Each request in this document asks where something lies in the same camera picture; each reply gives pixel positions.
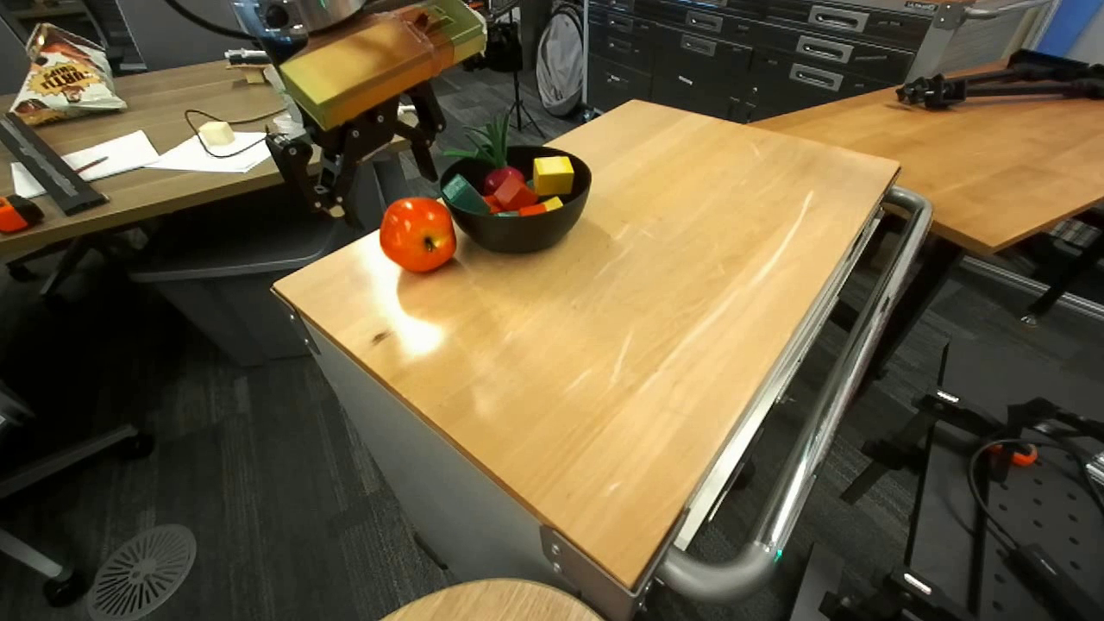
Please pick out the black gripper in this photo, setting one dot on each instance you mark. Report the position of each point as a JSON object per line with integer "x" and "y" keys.
{"x": 350, "y": 136}

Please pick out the orange pumpkin toy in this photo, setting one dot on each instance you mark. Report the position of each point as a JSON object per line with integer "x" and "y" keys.
{"x": 414, "y": 237}

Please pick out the black bowl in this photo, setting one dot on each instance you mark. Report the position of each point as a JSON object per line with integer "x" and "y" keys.
{"x": 517, "y": 237}

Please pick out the white paper sheet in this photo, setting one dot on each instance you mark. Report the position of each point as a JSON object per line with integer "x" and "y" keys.
{"x": 230, "y": 161}
{"x": 116, "y": 157}

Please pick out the white power adapter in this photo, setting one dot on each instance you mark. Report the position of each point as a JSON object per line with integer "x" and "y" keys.
{"x": 218, "y": 131}

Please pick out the black white curved headset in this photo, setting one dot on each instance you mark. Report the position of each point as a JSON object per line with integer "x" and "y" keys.
{"x": 243, "y": 58}

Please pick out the black standing tripod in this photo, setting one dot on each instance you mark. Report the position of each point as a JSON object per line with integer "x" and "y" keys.
{"x": 517, "y": 92}

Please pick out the wooden office desk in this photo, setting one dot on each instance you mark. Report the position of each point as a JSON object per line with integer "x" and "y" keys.
{"x": 173, "y": 191}

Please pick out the yellow wooden cube block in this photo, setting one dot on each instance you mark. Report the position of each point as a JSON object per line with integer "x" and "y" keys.
{"x": 552, "y": 176}

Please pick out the small yellow wooden block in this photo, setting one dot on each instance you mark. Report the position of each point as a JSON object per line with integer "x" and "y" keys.
{"x": 552, "y": 204}

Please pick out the grey office chair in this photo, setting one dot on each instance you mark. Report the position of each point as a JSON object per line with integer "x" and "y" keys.
{"x": 173, "y": 28}

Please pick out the white round fan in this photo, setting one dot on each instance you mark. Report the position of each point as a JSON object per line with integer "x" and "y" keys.
{"x": 561, "y": 62}

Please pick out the chips bag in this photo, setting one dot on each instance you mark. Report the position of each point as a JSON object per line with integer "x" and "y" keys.
{"x": 62, "y": 82}

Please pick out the black flat bar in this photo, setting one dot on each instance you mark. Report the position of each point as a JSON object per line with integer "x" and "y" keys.
{"x": 51, "y": 174}

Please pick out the wooden table cart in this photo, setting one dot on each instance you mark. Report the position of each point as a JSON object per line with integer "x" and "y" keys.
{"x": 437, "y": 483}

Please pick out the small orange object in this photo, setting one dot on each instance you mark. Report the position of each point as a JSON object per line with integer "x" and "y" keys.
{"x": 8, "y": 214}

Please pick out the black office chair base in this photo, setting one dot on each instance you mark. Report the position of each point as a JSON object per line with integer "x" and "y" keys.
{"x": 71, "y": 453}

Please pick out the round wooden stool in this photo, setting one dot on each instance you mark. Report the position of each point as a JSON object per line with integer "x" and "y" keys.
{"x": 494, "y": 604}

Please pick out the round grey floor grate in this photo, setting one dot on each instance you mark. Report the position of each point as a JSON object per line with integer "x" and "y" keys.
{"x": 141, "y": 573}

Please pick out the black folded tripod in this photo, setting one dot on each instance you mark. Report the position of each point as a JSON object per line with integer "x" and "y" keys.
{"x": 935, "y": 92}

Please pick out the grey plastic bin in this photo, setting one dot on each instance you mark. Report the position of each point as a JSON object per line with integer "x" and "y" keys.
{"x": 976, "y": 28}

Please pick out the long wooden table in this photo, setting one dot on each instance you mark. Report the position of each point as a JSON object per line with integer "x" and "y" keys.
{"x": 1000, "y": 185}

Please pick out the blue panel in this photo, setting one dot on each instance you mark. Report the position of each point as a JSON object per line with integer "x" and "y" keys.
{"x": 1073, "y": 23}

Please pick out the orange clamp knob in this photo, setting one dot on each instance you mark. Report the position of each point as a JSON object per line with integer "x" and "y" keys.
{"x": 1018, "y": 458}

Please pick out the black camera stand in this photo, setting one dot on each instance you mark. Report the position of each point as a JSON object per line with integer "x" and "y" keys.
{"x": 1037, "y": 416}

